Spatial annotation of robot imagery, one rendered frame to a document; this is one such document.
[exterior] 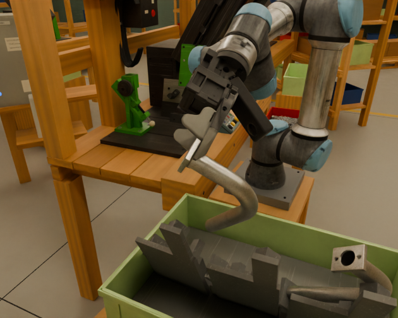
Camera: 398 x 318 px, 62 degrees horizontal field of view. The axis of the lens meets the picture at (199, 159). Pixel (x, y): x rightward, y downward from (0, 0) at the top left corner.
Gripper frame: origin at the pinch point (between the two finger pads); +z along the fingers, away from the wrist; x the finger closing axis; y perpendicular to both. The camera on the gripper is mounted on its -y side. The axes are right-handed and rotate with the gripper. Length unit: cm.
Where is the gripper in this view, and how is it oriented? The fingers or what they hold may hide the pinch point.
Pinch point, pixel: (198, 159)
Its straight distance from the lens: 52.7
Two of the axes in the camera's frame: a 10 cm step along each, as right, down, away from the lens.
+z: -3.8, 8.1, -4.5
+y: -8.8, -4.7, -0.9
